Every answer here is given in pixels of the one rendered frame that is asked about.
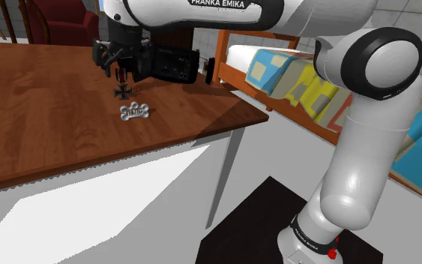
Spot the wooden bed with patterned quilt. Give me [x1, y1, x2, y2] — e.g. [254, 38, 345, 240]
[212, 28, 422, 210]

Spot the red armchair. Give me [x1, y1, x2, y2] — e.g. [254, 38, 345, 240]
[25, 0, 100, 48]

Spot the brown wooden table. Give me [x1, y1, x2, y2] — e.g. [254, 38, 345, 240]
[0, 40, 270, 231]

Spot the iron cross medal with ribbon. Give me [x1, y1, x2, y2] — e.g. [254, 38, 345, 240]
[113, 67, 133, 102]

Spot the black robot stand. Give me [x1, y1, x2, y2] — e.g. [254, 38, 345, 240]
[194, 175, 385, 264]

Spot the black boxy device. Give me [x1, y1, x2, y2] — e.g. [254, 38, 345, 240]
[139, 45, 201, 86]

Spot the silver bone-shaped tag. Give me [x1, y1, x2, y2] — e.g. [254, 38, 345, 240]
[119, 102, 151, 122]

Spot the brown wooden chair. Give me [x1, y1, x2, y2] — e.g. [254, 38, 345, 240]
[0, 0, 52, 45]

